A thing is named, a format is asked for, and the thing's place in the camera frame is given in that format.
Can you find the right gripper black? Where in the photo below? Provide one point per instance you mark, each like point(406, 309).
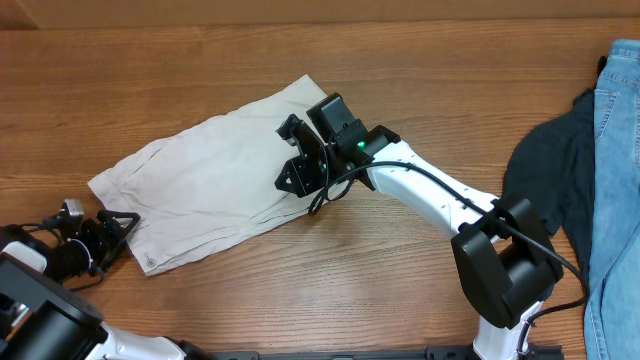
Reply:
point(307, 159)

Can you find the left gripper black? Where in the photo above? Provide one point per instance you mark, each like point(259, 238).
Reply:
point(111, 247)

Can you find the beige shorts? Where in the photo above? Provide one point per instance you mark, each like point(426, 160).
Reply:
point(210, 187)

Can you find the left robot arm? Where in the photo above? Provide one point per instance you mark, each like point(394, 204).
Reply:
point(42, 319)

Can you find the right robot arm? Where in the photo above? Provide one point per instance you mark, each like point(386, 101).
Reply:
point(506, 263)

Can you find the dark navy shirt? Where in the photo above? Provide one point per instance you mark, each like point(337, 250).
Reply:
point(570, 168)

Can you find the blue denim jeans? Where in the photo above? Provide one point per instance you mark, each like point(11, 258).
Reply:
point(611, 318)

